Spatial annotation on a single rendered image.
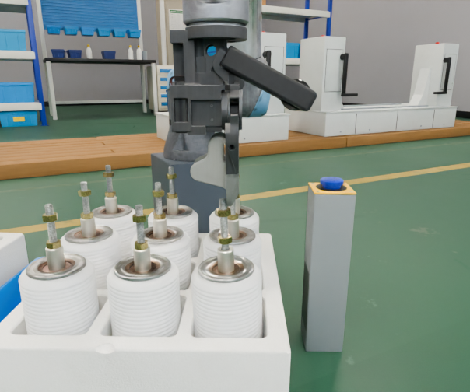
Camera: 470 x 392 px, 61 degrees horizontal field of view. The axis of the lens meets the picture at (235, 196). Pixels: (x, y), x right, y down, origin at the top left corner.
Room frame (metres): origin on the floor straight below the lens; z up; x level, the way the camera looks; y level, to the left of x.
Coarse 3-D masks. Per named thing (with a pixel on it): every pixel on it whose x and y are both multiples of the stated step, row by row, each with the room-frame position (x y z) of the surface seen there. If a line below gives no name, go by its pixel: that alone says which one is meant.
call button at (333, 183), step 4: (320, 180) 0.68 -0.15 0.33; (324, 180) 0.67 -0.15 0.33; (328, 180) 0.67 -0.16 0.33; (332, 180) 0.67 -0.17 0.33; (336, 180) 0.67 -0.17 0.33; (340, 180) 0.67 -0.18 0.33; (324, 184) 0.67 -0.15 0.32; (328, 184) 0.66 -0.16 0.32; (332, 184) 0.66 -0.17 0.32; (336, 184) 0.66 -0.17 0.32; (340, 184) 0.66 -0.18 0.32; (328, 188) 0.67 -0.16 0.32; (332, 188) 0.66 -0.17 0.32; (336, 188) 0.66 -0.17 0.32
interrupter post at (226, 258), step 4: (220, 248) 0.49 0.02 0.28; (232, 248) 0.49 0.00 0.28; (220, 252) 0.48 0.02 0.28; (224, 252) 0.48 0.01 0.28; (228, 252) 0.48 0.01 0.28; (232, 252) 0.48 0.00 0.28; (220, 256) 0.48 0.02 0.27; (224, 256) 0.48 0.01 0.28; (228, 256) 0.48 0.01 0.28; (232, 256) 0.48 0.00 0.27; (220, 260) 0.48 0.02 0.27; (224, 260) 0.48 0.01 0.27; (228, 260) 0.48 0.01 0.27; (232, 260) 0.48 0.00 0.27; (220, 264) 0.48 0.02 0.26; (224, 264) 0.48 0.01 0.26; (228, 264) 0.48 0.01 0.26; (232, 264) 0.48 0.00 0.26; (220, 268) 0.48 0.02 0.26; (224, 268) 0.48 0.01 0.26; (228, 268) 0.48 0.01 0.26; (232, 268) 0.48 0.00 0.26; (224, 272) 0.48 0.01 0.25; (228, 272) 0.48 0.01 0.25
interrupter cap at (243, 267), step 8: (216, 256) 0.52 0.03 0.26; (240, 256) 0.52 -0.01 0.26; (200, 264) 0.50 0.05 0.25; (208, 264) 0.50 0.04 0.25; (216, 264) 0.50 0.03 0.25; (240, 264) 0.50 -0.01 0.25; (248, 264) 0.49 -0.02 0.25; (200, 272) 0.47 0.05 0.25; (208, 272) 0.47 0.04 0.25; (216, 272) 0.48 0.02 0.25; (232, 272) 0.48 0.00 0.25; (240, 272) 0.47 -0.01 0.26; (248, 272) 0.47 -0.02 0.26; (208, 280) 0.46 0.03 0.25; (216, 280) 0.45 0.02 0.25; (224, 280) 0.45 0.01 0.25; (232, 280) 0.45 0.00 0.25; (240, 280) 0.46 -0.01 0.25
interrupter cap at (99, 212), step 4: (96, 208) 0.74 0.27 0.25; (100, 208) 0.74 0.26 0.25; (104, 208) 0.75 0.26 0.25; (120, 208) 0.75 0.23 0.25; (124, 208) 0.75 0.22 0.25; (128, 208) 0.74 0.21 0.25; (96, 212) 0.72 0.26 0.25; (100, 212) 0.72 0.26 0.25; (104, 212) 0.73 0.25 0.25; (120, 212) 0.72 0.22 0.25; (124, 212) 0.72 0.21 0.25; (128, 212) 0.72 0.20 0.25; (96, 216) 0.70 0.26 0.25; (100, 216) 0.70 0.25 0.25; (104, 216) 0.70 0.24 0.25; (108, 216) 0.70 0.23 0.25; (112, 216) 0.70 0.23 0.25; (116, 216) 0.70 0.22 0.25; (120, 216) 0.70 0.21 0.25
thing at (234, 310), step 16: (192, 272) 0.49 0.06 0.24; (256, 272) 0.48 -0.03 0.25; (192, 288) 0.47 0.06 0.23; (208, 288) 0.45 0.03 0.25; (224, 288) 0.44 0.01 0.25; (240, 288) 0.45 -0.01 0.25; (256, 288) 0.46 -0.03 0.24; (192, 304) 0.48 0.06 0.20; (208, 304) 0.45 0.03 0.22; (224, 304) 0.44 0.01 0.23; (240, 304) 0.45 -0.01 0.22; (256, 304) 0.46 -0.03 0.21; (208, 320) 0.45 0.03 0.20; (224, 320) 0.44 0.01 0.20; (240, 320) 0.45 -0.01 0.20; (256, 320) 0.46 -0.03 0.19; (208, 336) 0.45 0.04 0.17; (224, 336) 0.44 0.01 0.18; (240, 336) 0.45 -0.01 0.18; (256, 336) 0.46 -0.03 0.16
